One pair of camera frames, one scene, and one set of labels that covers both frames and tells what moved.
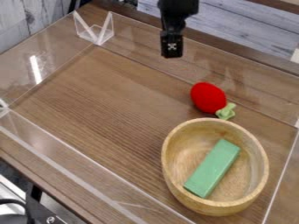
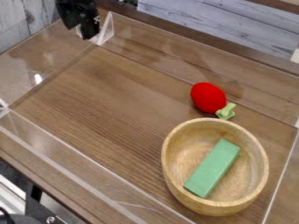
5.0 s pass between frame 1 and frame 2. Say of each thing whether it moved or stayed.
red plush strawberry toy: stayed
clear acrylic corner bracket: stayed
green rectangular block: stayed
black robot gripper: moved
